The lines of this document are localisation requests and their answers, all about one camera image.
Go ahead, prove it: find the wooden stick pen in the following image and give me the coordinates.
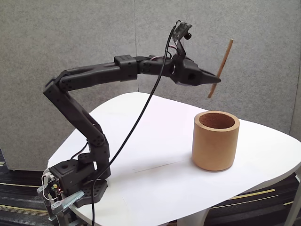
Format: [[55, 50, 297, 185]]
[[207, 39, 234, 99]]

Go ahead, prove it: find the cork cylinder pen holder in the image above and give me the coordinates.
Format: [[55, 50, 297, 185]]
[[191, 110, 240, 172]]

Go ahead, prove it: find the white table leg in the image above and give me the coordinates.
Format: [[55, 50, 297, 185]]
[[175, 206, 211, 226], [291, 171, 301, 226]]

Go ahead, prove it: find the grey metal table clamp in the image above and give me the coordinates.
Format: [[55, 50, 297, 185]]
[[37, 190, 86, 222]]

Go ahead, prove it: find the small camera on bracket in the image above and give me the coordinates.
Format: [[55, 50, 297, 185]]
[[173, 20, 192, 58]]

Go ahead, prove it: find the black camera cable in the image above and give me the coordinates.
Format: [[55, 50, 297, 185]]
[[90, 20, 182, 226]]

